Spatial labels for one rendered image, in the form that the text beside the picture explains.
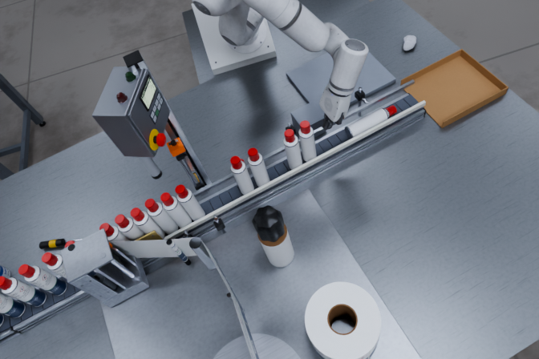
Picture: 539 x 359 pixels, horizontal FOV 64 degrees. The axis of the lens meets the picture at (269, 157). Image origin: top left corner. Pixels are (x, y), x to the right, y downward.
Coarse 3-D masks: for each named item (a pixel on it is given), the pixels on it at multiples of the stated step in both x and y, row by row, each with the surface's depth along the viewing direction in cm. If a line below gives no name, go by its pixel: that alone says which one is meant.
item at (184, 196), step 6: (180, 186) 138; (180, 192) 137; (186, 192) 139; (180, 198) 140; (186, 198) 140; (192, 198) 142; (186, 204) 142; (192, 204) 144; (198, 204) 148; (186, 210) 146; (192, 210) 146; (198, 210) 148; (192, 216) 150; (198, 216) 150
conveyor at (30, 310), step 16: (384, 128) 163; (320, 144) 163; (336, 144) 162; (352, 144) 161; (272, 176) 159; (224, 192) 159; (240, 192) 158; (208, 208) 156; (48, 304) 146; (16, 320) 145
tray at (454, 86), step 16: (432, 64) 177; (448, 64) 180; (464, 64) 179; (480, 64) 173; (416, 80) 178; (432, 80) 177; (448, 80) 176; (464, 80) 174; (480, 80) 173; (496, 80) 169; (416, 96) 174; (432, 96) 173; (448, 96) 171; (464, 96) 170; (480, 96) 169; (496, 96) 166; (432, 112) 169; (448, 112) 167; (464, 112) 163
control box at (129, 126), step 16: (112, 80) 113; (144, 80) 113; (112, 96) 110; (128, 96) 109; (96, 112) 107; (112, 112) 107; (128, 112) 107; (144, 112) 113; (160, 112) 122; (112, 128) 111; (128, 128) 110; (144, 128) 114; (160, 128) 123; (128, 144) 117; (144, 144) 116
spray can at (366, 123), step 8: (376, 112) 161; (384, 112) 160; (392, 112) 162; (360, 120) 160; (368, 120) 160; (376, 120) 160; (384, 120) 161; (352, 128) 159; (360, 128) 159; (368, 128) 160; (352, 136) 159
